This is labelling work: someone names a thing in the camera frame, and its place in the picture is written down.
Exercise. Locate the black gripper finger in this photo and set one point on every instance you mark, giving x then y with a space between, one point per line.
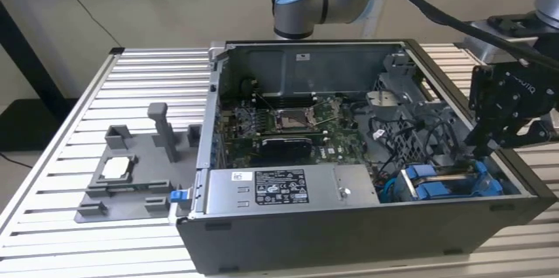
481 95
515 131

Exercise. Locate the hard disk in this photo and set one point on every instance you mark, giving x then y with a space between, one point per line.
429 181

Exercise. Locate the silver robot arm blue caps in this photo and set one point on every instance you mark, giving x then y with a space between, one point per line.
301 6

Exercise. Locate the grey disk bay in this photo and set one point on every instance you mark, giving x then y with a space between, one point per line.
436 111

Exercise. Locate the green motherboard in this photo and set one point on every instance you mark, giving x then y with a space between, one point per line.
340 147

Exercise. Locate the white sticker on case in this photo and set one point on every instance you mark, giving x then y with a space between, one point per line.
304 57

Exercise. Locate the CPU socket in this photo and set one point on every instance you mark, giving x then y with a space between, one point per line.
289 121

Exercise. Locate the black RAM slots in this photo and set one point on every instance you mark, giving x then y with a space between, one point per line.
283 99

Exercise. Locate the black graphics card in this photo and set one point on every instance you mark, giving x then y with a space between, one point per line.
283 147

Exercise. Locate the black open PC case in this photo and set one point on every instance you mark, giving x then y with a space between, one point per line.
349 235

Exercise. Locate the thin metal locking lever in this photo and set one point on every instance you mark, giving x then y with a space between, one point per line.
265 102

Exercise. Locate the silver power supply with label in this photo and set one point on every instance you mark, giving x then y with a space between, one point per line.
288 189

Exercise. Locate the blue case latch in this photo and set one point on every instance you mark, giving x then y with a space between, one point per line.
176 196

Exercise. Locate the grey parts rack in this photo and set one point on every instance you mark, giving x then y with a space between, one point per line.
144 173

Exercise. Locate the black table corner cap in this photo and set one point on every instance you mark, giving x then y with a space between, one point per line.
116 51

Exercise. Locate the silver CPU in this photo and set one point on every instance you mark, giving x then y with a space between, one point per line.
116 167

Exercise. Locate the black desk stand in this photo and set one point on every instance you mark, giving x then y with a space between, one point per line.
30 62

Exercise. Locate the grey wrist mount block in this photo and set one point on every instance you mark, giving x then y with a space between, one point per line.
488 45

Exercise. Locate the silver metal bracket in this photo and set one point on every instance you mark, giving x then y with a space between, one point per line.
380 98

